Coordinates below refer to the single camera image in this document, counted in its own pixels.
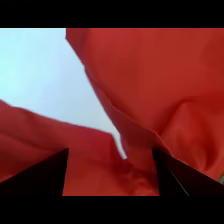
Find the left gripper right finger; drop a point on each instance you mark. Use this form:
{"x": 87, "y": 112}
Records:
{"x": 181, "y": 180}

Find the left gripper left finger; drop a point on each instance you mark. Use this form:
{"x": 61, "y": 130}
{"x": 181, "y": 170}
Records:
{"x": 43, "y": 178}

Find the red garment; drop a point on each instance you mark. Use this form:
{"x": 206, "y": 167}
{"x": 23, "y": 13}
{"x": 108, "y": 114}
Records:
{"x": 150, "y": 86}

